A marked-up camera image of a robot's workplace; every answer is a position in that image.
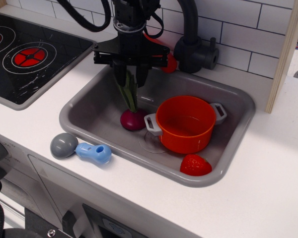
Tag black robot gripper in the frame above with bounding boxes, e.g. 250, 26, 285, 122
92, 23, 170, 87

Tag purple toy beet green leaves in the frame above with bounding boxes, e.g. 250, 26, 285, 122
118, 70, 148, 131

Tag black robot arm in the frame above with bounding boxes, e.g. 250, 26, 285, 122
92, 0, 170, 87

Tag grey toy sink basin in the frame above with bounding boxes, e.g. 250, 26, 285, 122
59, 67, 255, 187

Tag red toy sausage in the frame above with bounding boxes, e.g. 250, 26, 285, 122
144, 33, 177, 73

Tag dark grey toy faucet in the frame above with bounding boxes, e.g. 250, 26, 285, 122
174, 0, 219, 73

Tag grey and blue toy scoop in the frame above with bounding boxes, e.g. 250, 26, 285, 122
50, 133, 112, 165

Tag black toy stove top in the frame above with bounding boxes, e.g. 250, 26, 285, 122
0, 13, 93, 111

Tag red toy strawberry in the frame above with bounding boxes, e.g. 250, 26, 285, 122
180, 154, 212, 176

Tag toy oven front panel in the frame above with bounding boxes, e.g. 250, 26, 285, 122
0, 138, 143, 238

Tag black braided cable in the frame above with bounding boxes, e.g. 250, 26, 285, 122
56, 0, 112, 33

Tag orange toy pot grey handles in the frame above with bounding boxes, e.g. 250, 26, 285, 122
144, 95, 227, 154

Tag light wooden post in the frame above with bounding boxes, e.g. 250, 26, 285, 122
265, 0, 298, 114

